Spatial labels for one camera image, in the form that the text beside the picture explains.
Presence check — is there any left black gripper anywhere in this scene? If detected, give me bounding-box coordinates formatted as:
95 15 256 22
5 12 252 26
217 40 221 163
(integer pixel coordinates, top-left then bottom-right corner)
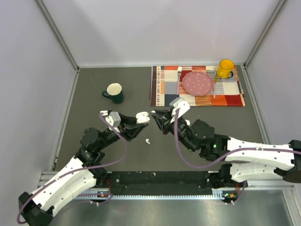
97 113 148 150

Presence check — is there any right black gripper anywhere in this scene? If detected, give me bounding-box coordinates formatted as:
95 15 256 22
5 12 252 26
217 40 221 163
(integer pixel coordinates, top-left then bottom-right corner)
151 109 197 153

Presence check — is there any small white earbud case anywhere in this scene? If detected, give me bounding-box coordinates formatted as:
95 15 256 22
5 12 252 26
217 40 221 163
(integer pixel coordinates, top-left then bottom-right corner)
135 112 150 124

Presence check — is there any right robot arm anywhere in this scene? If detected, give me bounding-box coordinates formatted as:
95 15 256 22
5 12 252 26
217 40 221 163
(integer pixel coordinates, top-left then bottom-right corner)
150 108 301 188

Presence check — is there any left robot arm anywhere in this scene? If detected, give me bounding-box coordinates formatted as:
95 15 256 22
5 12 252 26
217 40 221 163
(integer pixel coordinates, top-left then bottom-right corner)
17 110 150 226

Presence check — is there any dark green mug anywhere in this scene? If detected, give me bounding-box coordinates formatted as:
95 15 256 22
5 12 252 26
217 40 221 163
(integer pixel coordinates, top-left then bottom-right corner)
102 83 124 104

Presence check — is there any colourful patchwork placemat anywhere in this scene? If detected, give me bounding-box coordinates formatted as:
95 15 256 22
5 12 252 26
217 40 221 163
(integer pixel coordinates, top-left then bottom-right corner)
150 65 245 106

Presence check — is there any pink polka dot plate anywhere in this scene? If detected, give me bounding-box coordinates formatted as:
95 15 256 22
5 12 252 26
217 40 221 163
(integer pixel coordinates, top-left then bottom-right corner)
182 71 214 97

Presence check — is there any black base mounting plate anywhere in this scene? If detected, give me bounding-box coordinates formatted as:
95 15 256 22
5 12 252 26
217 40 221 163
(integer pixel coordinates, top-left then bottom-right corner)
94 170 249 196

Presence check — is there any yellow mug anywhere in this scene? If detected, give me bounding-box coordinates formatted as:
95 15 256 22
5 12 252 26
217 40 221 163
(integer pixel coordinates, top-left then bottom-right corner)
216 59 235 79

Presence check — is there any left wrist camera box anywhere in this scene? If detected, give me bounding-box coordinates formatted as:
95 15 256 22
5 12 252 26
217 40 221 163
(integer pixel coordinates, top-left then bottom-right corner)
100 110 121 133

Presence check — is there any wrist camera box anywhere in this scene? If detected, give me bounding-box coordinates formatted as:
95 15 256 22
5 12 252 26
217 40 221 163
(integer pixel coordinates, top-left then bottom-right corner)
100 110 121 133
169 97 190 118

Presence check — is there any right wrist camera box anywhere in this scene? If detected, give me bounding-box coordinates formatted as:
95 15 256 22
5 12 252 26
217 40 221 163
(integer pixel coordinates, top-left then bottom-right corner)
169 97 190 118

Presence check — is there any pink handled fork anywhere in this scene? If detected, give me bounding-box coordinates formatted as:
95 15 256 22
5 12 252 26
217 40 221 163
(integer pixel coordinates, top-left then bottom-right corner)
176 66 182 95

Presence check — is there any pink handled knife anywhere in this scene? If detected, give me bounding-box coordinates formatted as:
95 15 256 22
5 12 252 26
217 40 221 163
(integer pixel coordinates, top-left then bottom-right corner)
213 84 216 98

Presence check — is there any grey slotted cable duct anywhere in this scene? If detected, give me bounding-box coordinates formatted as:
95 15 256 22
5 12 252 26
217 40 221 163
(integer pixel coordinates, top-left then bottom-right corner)
75 189 228 200

